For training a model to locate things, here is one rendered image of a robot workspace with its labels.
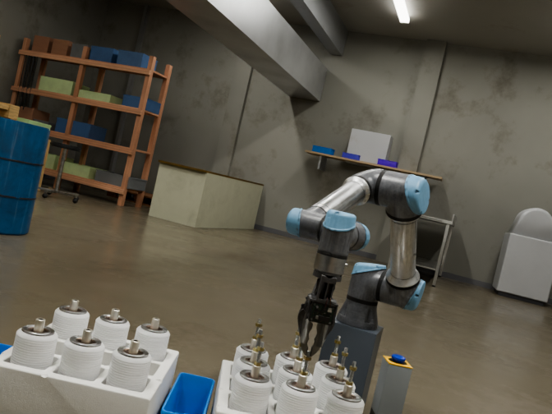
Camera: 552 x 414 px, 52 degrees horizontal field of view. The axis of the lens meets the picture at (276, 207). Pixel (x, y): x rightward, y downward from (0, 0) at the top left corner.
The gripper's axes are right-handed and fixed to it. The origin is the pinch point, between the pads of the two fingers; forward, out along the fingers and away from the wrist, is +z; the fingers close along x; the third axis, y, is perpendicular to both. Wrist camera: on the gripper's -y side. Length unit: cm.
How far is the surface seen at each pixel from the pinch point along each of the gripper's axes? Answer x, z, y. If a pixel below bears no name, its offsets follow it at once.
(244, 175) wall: -73, -50, -830
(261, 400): -9.0, 13.2, 5.1
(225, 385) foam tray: -18.4, 16.4, -8.1
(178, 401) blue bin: -31, 31, -27
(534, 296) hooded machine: 352, 24, -610
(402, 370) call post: 28.8, 4.4, -16.6
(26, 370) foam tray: -64, 16, 11
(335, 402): 8.8, 10.3, 3.8
